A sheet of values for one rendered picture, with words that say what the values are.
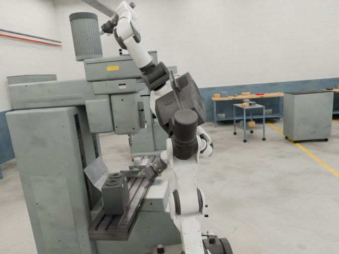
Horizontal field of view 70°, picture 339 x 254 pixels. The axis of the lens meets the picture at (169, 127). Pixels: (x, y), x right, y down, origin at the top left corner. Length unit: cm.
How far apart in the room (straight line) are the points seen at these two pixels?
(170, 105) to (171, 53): 706
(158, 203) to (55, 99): 111
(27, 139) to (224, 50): 712
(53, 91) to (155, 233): 136
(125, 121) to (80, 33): 70
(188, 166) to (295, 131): 476
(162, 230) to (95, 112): 106
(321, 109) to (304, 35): 347
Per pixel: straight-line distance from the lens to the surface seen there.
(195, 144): 125
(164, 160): 160
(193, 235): 149
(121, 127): 185
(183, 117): 113
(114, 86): 180
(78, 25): 195
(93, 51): 191
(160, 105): 140
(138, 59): 136
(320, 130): 617
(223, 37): 841
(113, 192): 156
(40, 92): 209
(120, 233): 152
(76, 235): 224
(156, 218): 202
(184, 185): 136
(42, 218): 231
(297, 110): 586
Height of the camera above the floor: 173
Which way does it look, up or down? 12 degrees down
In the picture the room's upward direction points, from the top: 5 degrees counter-clockwise
